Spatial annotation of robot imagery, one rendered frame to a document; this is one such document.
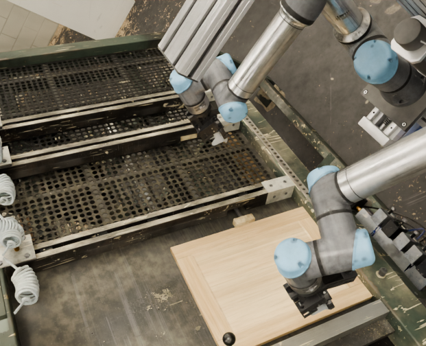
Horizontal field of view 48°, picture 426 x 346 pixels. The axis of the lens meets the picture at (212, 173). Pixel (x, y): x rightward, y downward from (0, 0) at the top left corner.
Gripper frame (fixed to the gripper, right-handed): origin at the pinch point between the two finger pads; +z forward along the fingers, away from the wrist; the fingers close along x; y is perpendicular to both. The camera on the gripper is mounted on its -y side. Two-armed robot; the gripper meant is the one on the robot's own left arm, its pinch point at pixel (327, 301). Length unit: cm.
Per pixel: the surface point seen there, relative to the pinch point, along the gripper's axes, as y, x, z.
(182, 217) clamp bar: 27, -59, 16
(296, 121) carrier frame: -48, -139, 106
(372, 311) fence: -11.8, -3.4, 39.9
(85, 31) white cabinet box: 51, -413, 138
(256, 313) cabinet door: 20.3, -17.3, 24.9
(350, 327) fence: -2.6, -1.1, 34.8
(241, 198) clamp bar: 5, -60, 28
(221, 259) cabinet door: 22, -40, 24
